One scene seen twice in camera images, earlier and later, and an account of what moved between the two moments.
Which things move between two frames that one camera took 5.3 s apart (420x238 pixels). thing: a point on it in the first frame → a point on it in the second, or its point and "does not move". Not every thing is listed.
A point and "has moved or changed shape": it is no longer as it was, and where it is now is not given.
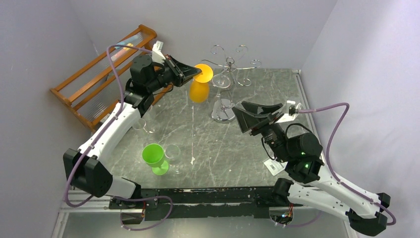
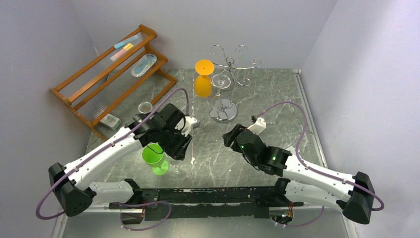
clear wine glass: (221, 110) does not move
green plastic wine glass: (153, 155) does not move
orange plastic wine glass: (199, 88) has moved or changed shape
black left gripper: (183, 73) → (178, 152)
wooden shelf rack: (96, 93) does not move
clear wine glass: (172, 152) does not move
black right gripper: (261, 124) → (232, 138)
